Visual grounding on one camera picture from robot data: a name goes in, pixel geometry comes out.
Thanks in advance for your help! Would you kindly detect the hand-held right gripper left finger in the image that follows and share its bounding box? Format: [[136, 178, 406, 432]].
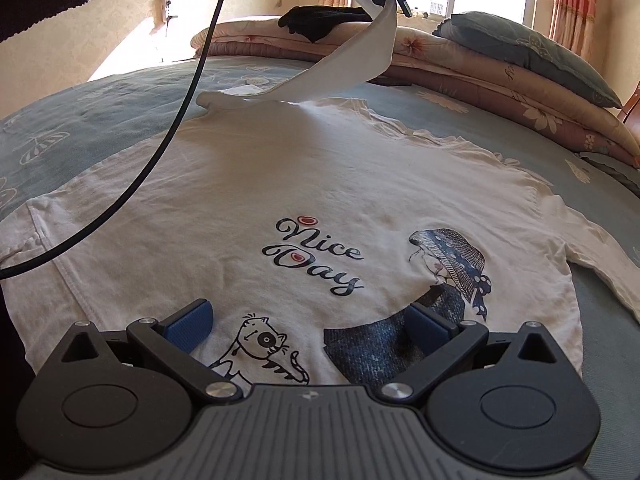
[[55, 299, 241, 405]]

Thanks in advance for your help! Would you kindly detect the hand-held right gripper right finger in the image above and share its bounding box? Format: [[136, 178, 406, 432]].
[[376, 301, 563, 403]]

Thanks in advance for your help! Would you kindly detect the white printed long-sleeve shirt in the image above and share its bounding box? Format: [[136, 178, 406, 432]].
[[0, 0, 640, 396]]

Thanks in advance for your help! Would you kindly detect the black cloth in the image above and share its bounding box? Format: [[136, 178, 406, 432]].
[[277, 4, 373, 45]]

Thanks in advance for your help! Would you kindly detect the pink floral folded quilt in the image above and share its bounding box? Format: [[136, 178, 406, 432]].
[[190, 15, 640, 171]]

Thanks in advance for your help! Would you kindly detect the grey-blue floral pillow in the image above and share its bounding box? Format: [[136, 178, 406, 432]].
[[432, 11, 623, 108]]

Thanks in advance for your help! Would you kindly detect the person's black clothing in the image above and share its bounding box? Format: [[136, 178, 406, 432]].
[[0, 305, 28, 480]]

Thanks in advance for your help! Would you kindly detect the blue floral bed sheet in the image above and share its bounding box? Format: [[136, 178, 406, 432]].
[[0, 55, 640, 480]]

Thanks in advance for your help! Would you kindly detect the flat grey-blue pillow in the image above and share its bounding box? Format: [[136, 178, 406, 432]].
[[580, 152, 640, 191]]

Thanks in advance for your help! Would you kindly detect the wooden headboard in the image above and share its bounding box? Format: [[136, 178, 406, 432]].
[[620, 92, 640, 131]]

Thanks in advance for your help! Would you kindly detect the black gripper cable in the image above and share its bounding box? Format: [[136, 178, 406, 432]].
[[0, 0, 242, 281]]

